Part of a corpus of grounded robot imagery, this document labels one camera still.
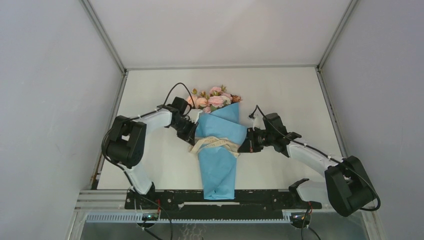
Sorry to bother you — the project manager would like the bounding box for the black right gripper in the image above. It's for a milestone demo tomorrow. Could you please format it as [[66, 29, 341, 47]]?
[[238, 127, 275, 153]]

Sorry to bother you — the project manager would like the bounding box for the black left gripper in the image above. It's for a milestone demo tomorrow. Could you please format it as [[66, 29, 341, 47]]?
[[170, 118, 199, 146]]

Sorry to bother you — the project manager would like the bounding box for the cream ribbon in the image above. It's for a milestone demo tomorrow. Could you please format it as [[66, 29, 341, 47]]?
[[188, 136, 240, 158]]

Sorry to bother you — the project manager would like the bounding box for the pink fake rose stem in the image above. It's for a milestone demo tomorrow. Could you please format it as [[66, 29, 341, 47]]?
[[203, 85, 233, 114], [186, 88, 199, 109], [194, 97, 210, 110]]

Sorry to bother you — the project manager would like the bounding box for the blue wrapping paper sheet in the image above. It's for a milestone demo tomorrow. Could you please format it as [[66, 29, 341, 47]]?
[[195, 103, 247, 200]]

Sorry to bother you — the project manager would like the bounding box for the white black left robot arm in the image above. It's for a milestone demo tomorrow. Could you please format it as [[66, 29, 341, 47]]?
[[101, 97, 198, 209]]

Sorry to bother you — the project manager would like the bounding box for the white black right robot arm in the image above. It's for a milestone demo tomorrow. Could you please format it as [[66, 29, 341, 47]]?
[[238, 113, 381, 217]]

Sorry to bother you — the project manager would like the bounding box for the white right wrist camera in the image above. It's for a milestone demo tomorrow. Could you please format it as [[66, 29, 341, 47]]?
[[252, 114, 263, 129]]

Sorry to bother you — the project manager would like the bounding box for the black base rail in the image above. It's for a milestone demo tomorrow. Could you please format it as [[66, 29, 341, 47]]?
[[124, 189, 322, 219]]

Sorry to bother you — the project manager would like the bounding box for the white cable duct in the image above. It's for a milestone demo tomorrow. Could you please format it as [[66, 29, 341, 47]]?
[[85, 212, 292, 224]]

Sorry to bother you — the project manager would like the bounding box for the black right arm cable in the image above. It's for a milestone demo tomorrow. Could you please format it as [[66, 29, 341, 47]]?
[[248, 104, 382, 240]]

